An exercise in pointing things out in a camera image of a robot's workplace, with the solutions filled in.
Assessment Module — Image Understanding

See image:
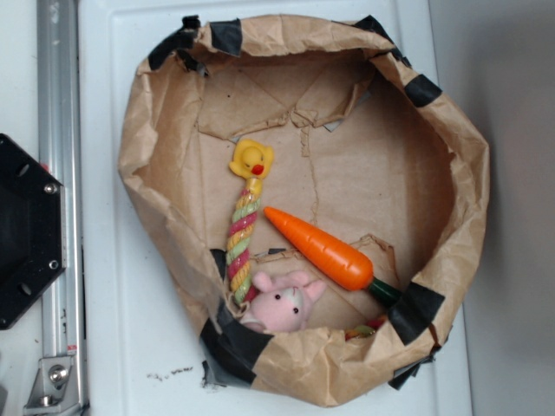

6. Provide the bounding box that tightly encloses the yellow rubber duck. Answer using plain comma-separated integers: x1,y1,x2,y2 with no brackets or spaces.
229,139,274,196

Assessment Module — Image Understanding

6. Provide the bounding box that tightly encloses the orange plastic carrot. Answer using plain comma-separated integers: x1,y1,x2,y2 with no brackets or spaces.
264,206,402,308

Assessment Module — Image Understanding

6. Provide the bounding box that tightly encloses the pink plush bunny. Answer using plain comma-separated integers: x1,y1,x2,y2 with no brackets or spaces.
239,270,327,333

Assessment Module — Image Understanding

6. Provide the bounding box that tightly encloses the brown paper bag bin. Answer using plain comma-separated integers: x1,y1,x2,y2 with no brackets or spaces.
118,15,489,406

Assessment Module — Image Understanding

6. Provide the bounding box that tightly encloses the multicolour twisted rope toy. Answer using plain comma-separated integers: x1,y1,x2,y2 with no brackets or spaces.
225,187,260,305

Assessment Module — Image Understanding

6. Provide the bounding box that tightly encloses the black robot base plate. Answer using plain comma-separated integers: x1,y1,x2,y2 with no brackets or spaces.
1,134,65,330

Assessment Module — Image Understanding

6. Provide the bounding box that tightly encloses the aluminium extrusion rail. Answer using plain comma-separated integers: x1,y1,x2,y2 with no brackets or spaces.
37,1,89,415

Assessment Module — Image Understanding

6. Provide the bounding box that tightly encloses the metal corner bracket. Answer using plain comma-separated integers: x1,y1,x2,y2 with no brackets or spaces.
23,356,82,415

